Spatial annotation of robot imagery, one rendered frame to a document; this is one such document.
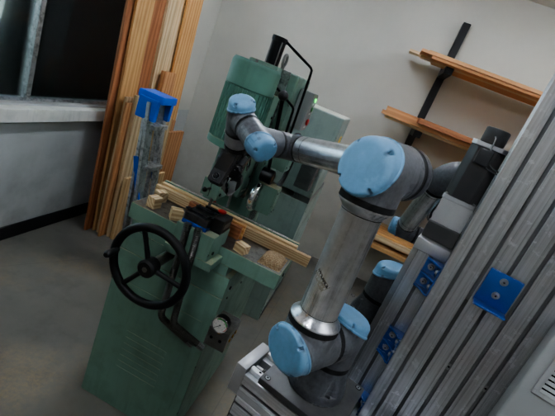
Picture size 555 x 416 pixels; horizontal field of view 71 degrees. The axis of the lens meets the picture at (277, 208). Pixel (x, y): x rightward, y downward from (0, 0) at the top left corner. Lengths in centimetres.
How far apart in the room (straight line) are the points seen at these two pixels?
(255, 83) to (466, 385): 105
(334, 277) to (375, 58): 308
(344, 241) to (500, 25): 325
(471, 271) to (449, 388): 31
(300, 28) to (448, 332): 318
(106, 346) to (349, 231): 129
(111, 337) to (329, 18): 307
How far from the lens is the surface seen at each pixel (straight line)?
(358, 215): 76
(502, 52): 384
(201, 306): 149
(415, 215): 153
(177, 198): 158
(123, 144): 289
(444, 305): 108
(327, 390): 106
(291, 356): 87
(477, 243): 105
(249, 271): 136
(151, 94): 234
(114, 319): 173
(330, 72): 375
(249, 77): 135
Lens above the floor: 149
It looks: 18 degrees down
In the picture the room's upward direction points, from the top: 22 degrees clockwise
